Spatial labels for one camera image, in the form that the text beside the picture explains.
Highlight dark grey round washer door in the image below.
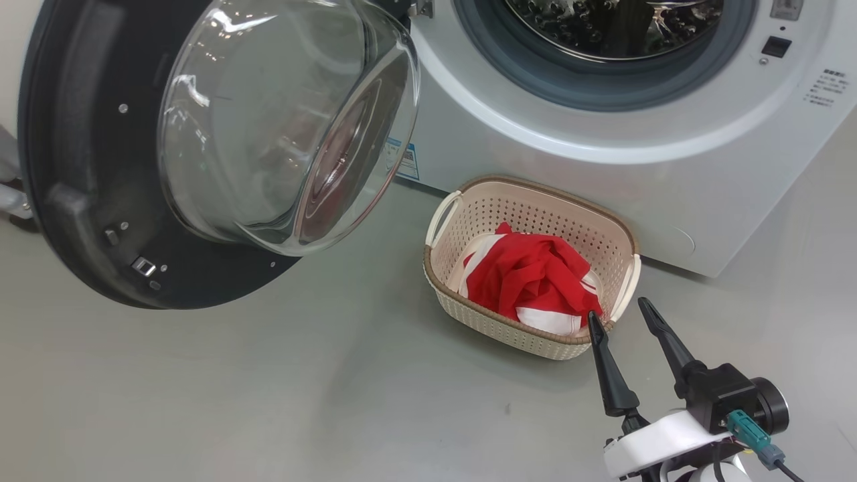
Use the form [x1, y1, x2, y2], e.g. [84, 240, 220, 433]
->
[18, 0, 421, 310]

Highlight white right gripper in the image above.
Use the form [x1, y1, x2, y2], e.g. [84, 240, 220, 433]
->
[587, 297, 737, 479]

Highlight blue energy label sticker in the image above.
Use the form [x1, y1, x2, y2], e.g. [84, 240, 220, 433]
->
[386, 137, 420, 182]

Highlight cream perforated laundry basket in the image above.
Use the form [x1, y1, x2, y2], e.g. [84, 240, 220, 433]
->
[423, 175, 642, 362]

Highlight red and white garment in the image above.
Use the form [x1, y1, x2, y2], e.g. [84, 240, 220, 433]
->
[457, 222, 603, 336]

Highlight white front-load washing machine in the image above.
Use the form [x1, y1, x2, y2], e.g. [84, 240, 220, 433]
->
[385, 0, 857, 278]

